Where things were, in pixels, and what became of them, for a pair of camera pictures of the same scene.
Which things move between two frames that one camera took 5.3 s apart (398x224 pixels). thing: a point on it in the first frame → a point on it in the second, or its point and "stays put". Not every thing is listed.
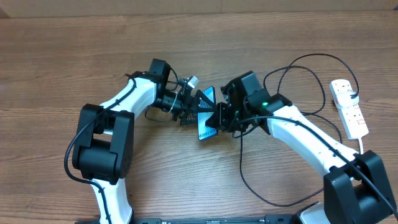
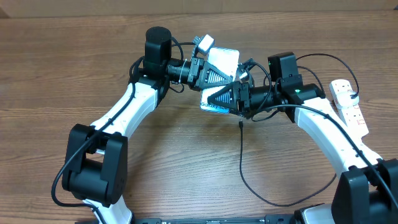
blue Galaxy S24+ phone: (205, 131) → (227, 60)
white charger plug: (343, 99) stays put
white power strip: (352, 117) stays put
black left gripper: (187, 109) → (200, 73)
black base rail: (279, 219) stays put
